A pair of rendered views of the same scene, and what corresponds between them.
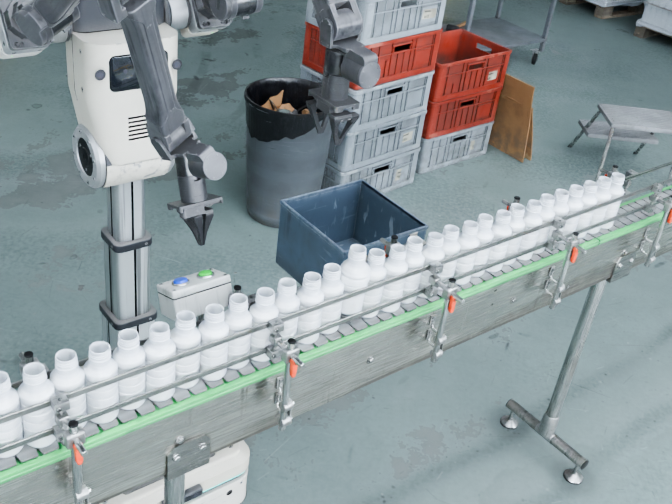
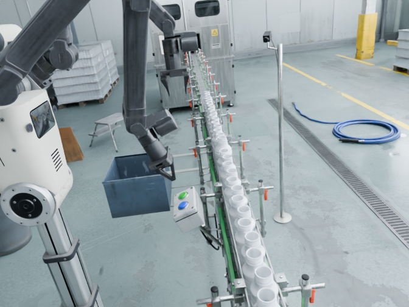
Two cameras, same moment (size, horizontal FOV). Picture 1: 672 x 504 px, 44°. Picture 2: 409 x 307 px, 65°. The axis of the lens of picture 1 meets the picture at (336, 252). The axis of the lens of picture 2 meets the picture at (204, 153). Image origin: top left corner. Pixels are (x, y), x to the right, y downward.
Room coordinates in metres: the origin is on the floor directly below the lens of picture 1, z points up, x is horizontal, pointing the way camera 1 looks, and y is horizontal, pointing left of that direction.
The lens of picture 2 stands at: (0.78, 0.93, 1.68)
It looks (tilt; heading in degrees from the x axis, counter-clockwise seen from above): 24 degrees down; 311
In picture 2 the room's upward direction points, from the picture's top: 7 degrees counter-clockwise
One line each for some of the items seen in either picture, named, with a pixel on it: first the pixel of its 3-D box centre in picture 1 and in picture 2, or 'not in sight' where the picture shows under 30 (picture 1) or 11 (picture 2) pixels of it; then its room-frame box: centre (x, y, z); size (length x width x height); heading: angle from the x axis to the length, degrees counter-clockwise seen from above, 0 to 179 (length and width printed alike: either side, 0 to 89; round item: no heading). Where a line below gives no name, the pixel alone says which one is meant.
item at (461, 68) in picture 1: (448, 64); not in sight; (4.66, -0.49, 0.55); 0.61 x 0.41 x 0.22; 134
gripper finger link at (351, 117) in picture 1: (336, 122); (180, 81); (1.63, 0.04, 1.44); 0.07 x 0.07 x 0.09; 41
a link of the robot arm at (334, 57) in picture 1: (340, 60); (171, 45); (1.64, 0.05, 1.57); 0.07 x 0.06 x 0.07; 44
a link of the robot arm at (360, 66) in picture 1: (353, 50); (180, 35); (1.61, 0.02, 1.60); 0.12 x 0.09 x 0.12; 44
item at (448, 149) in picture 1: (434, 134); not in sight; (4.65, -0.49, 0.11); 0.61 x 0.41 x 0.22; 134
